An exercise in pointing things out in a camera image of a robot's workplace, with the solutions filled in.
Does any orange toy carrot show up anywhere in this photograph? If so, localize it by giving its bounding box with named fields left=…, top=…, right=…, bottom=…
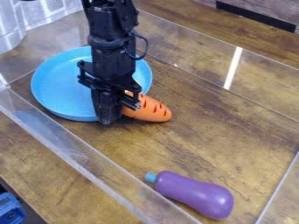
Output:
left=123, top=94, right=172, bottom=123

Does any clear acrylic enclosure wall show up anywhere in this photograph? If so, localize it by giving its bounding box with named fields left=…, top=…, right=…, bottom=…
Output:
left=0, top=0, right=299, bottom=224

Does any blue plastic plate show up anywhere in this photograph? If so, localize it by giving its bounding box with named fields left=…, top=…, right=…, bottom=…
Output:
left=30, top=45, right=153, bottom=123

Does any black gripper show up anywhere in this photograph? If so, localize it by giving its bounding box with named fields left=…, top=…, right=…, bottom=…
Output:
left=77, top=36, right=141, bottom=125

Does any white curtain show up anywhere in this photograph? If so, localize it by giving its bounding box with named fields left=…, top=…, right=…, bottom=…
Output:
left=0, top=0, right=81, bottom=54

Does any black bar in background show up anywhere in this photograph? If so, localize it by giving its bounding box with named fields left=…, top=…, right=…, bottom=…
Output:
left=216, top=0, right=296, bottom=33

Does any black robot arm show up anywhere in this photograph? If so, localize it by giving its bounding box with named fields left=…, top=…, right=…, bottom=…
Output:
left=77, top=0, right=143, bottom=125

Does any purple toy eggplant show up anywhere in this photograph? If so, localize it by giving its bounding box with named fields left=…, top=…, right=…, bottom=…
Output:
left=144, top=171, right=233, bottom=220

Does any blue object at corner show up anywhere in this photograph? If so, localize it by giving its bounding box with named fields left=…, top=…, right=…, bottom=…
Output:
left=0, top=192, right=26, bottom=224

